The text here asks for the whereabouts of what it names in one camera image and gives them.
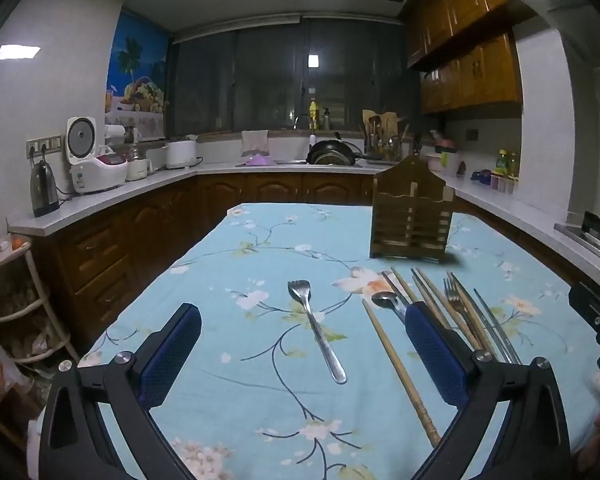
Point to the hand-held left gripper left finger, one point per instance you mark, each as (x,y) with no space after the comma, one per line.
(167,360)

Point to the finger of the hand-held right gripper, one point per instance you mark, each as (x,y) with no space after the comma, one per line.
(587,305)

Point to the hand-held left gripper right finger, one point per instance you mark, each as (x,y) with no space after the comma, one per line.
(437,360)

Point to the long wooden chopstick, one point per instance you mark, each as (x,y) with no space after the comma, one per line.
(395,365)

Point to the steel fork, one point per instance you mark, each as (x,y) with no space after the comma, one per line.
(457,305)
(312,320)

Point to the wooden utensil holder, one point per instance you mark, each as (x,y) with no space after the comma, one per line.
(410,220)

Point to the metal chopstick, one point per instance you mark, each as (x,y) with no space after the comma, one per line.
(495,327)
(502,327)
(394,287)

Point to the steel stove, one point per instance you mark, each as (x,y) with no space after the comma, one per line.
(592,237)

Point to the steel spoon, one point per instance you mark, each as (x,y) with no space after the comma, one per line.
(382,300)

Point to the floral blue tablecloth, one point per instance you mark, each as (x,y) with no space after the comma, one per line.
(260,360)

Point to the lower wooden cabinets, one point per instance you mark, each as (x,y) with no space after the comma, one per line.
(130,240)

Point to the wooden cabinets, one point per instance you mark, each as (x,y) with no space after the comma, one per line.
(130,240)
(472,20)

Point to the row of small jars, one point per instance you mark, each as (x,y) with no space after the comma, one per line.
(504,182)

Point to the white corner shelf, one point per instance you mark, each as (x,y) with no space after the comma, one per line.
(25,310)

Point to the yellow oil bottle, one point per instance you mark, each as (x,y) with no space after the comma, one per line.
(502,162)

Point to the dark blue object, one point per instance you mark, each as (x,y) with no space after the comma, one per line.
(481,176)

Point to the white countertop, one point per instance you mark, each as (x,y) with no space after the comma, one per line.
(105,200)

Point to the small white electric pot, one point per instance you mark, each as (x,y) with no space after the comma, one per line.
(137,167)

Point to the pink lidded container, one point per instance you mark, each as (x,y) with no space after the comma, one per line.
(442,157)

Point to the white rice cooker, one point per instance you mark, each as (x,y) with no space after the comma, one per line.
(92,170)

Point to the white round cooker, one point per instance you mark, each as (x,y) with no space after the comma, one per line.
(181,154)

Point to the steel electric kettle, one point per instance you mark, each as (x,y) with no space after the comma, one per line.
(44,187)

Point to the purple basin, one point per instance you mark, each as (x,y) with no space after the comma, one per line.
(259,160)

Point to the kitchen tool rack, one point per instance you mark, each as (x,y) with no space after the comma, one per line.
(382,135)

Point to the black wok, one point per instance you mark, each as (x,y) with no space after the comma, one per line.
(330,152)

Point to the hanging grey towel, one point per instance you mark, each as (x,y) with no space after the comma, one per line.
(255,142)

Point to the dark bottle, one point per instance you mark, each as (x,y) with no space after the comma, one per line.
(326,119)

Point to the chrome faucet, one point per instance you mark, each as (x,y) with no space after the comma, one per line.
(305,120)

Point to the yellow dish soap bottle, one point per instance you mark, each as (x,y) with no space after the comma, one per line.
(313,112)

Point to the upper wooden cabinets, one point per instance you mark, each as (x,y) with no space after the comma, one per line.
(472,20)

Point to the dark window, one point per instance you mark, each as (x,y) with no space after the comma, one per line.
(290,75)

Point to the dark wall socket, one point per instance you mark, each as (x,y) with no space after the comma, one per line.
(472,135)

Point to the wall socket strip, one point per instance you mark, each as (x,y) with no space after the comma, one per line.
(44,145)

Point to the fruit and beach wall poster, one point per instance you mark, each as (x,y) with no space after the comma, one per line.
(137,75)

